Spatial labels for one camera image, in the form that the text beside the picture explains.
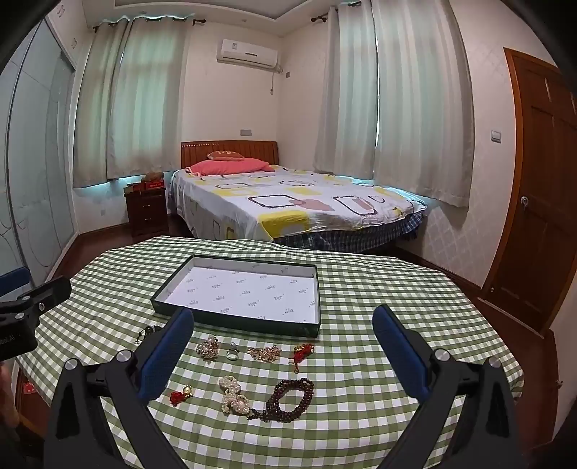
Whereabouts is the pink pillow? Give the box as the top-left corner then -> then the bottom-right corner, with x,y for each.
185,158 -> 276,177

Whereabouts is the glass sliding wardrobe door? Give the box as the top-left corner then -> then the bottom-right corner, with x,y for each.
0,18 -> 79,280

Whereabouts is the bed with patterned sheet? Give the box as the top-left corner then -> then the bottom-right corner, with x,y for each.
168,165 -> 427,253

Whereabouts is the dark red bead bracelet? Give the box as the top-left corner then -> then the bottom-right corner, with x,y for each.
247,378 -> 315,423

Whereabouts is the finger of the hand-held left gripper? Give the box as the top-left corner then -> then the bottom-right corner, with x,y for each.
13,276 -> 72,315
0,267 -> 30,296

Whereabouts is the gold openwork brooch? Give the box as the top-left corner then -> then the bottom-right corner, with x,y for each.
247,344 -> 281,363

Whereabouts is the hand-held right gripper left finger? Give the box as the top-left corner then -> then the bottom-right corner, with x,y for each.
44,307 -> 195,469

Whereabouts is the red knot gold charm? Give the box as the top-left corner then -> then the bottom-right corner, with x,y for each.
169,385 -> 195,407

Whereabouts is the dark wooden nightstand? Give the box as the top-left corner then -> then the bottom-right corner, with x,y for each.
125,183 -> 169,239

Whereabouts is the gold pearl flower brooch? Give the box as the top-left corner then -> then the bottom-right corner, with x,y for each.
195,336 -> 221,361

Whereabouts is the pale sheer curtain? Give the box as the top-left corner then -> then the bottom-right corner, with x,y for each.
106,13 -> 194,179
73,18 -> 131,189
372,0 -> 476,208
313,4 -> 379,174

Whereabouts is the white pearl bracelet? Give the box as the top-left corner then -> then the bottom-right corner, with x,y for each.
219,374 -> 251,416

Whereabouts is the green white checkered tablecloth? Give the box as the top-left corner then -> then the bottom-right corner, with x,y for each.
18,235 -> 526,469

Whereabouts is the wooden headboard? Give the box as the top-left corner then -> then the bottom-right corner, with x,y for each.
181,141 -> 279,170

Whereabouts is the dark curtain rod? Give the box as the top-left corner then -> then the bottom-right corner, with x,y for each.
92,15 -> 200,30
311,0 -> 362,21

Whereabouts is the green tray box white inside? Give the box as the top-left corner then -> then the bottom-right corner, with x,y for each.
150,254 -> 321,338

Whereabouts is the red knot charm long cord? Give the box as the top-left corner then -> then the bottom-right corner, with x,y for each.
288,343 -> 316,374

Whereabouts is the white wall air conditioner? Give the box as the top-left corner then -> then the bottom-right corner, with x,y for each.
216,38 -> 282,70

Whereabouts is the wooden door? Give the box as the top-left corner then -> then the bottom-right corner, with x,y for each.
478,47 -> 577,337

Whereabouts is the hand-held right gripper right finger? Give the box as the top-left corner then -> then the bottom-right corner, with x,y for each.
372,303 -> 524,469

